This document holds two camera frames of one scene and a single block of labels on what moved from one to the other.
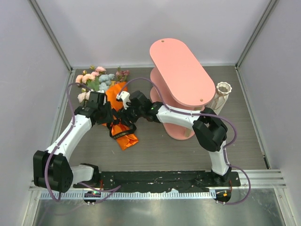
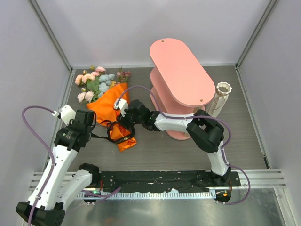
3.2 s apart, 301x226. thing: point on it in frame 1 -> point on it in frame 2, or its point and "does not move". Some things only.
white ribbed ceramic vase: (222, 92) does not move
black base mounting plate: (159, 181) does not move
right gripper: (125, 113) -> (124, 119)
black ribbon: (115, 121) -> (109, 123)
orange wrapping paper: (99, 79) does not move
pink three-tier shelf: (176, 81) does not move
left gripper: (109, 117) -> (70, 124)
